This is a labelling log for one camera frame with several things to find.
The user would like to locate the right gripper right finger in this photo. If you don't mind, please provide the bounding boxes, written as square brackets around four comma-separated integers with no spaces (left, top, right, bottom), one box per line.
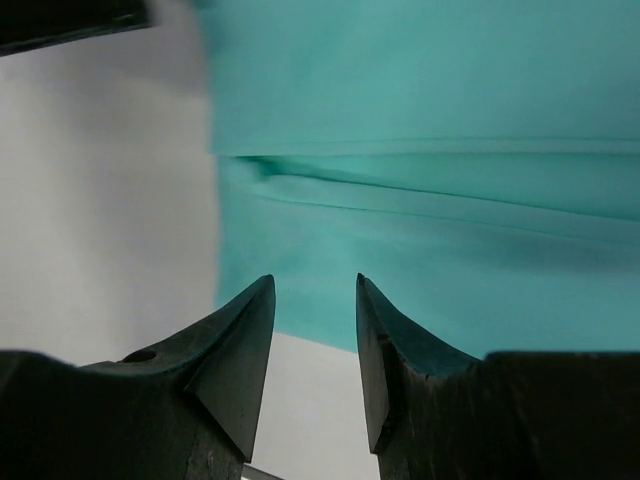
[356,276,639,479]

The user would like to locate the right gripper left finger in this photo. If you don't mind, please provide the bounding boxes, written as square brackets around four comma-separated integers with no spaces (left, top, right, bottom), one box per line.
[1,275,276,479]

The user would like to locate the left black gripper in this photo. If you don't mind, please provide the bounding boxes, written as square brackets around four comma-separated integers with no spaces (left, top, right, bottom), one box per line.
[0,0,152,56]

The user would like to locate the teal green t-shirt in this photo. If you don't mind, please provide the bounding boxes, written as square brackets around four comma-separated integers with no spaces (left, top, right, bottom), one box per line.
[194,1,639,355]

